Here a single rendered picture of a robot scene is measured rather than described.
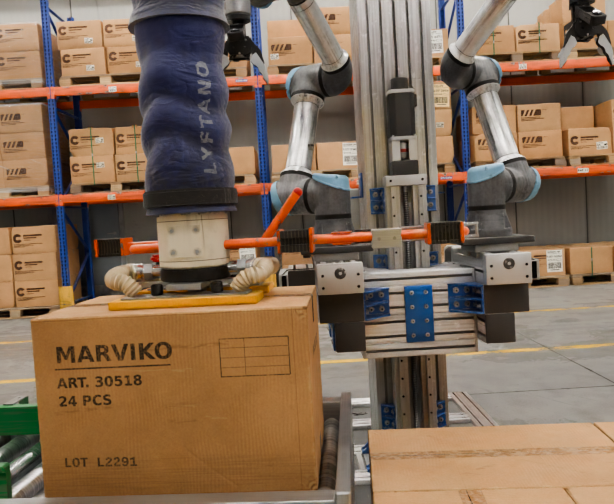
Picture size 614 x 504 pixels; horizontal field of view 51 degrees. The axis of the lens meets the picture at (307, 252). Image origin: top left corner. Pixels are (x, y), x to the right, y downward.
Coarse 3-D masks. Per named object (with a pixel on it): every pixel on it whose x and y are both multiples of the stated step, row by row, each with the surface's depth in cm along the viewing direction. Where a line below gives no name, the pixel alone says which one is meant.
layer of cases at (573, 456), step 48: (384, 432) 174; (432, 432) 172; (480, 432) 170; (528, 432) 168; (576, 432) 166; (384, 480) 143; (432, 480) 142; (480, 480) 140; (528, 480) 139; (576, 480) 137
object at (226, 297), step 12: (156, 288) 148; (216, 288) 147; (120, 300) 147; (132, 300) 146; (144, 300) 145; (156, 300) 144; (168, 300) 144; (180, 300) 144; (192, 300) 144; (204, 300) 144; (216, 300) 143; (228, 300) 143; (240, 300) 143; (252, 300) 143
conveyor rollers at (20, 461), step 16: (336, 432) 177; (0, 448) 178; (16, 448) 181; (32, 448) 176; (336, 448) 165; (16, 464) 165; (32, 464) 171; (336, 464) 156; (16, 480) 163; (32, 480) 155; (320, 480) 144; (16, 496) 147; (32, 496) 153
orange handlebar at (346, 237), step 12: (228, 240) 154; (240, 240) 154; (252, 240) 154; (264, 240) 153; (276, 240) 153; (324, 240) 152; (336, 240) 152; (348, 240) 152; (360, 240) 152; (132, 252) 157; (144, 252) 156; (156, 252) 156
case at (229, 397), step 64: (64, 320) 139; (128, 320) 138; (192, 320) 137; (256, 320) 136; (64, 384) 140; (128, 384) 139; (192, 384) 138; (256, 384) 137; (320, 384) 170; (64, 448) 141; (128, 448) 140; (192, 448) 139; (256, 448) 138; (320, 448) 155
